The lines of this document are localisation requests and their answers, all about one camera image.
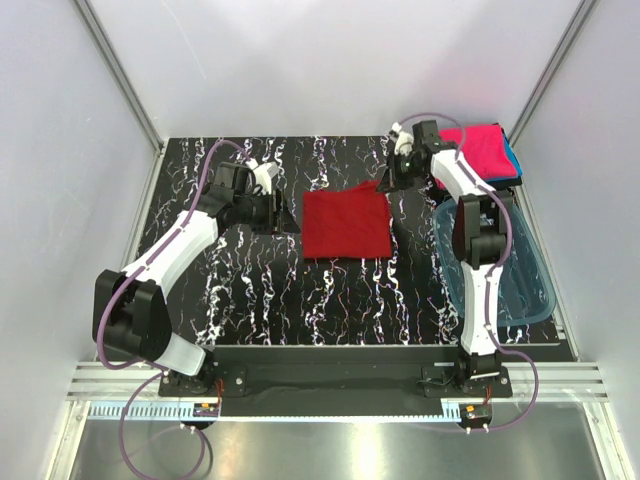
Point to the red t shirt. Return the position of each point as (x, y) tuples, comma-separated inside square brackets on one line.
[(348, 224)]

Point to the aluminium frame post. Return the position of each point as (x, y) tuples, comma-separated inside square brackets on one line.
[(109, 56), (562, 49)]

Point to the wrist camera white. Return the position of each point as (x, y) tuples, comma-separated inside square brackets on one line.
[(264, 175), (403, 140)]

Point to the folded dark t shirt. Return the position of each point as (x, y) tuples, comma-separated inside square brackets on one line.
[(500, 186)]

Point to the left aluminium frame post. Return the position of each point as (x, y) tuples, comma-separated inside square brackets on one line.
[(109, 56)]

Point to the clear blue plastic bin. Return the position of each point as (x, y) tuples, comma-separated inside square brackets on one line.
[(526, 293)]

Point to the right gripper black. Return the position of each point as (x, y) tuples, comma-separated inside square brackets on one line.
[(393, 170)]

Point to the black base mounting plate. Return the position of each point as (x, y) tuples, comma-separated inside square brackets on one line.
[(395, 373)]

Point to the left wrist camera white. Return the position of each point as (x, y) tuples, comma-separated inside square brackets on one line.
[(264, 175)]

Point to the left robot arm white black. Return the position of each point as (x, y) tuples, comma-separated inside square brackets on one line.
[(130, 313)]

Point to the white slotted cable duct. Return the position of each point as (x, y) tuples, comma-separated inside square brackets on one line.
[(420, 410)]

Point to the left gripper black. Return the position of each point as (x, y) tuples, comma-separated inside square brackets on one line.
[(275, 212)]

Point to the aluminium front rail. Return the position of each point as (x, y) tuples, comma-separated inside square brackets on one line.
[(558, 382)]

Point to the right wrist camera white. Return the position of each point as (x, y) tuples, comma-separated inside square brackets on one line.
[(403, 140)]

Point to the right aluminium frame post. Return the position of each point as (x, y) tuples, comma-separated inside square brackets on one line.
[(562, 49)]

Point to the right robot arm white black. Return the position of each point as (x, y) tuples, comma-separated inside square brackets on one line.
[(481, 241)]

